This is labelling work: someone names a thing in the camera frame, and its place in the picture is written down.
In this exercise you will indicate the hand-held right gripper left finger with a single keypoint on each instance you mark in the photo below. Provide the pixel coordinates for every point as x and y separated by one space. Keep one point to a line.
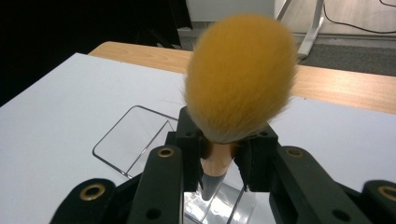
188 149

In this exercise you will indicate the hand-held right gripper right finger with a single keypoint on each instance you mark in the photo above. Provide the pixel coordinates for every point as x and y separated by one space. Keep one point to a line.
258 158

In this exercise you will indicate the white metal stand leg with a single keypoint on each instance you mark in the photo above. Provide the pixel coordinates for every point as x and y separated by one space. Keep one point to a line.
313 28

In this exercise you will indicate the clear acrylic organizer tray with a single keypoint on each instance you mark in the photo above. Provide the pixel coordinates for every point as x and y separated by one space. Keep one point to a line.
137 137

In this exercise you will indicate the white table sheet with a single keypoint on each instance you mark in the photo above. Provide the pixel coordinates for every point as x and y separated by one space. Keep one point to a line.
62 102

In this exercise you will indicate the makeup brush with gold ferrule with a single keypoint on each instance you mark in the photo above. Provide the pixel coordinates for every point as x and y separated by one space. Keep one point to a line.
239 71

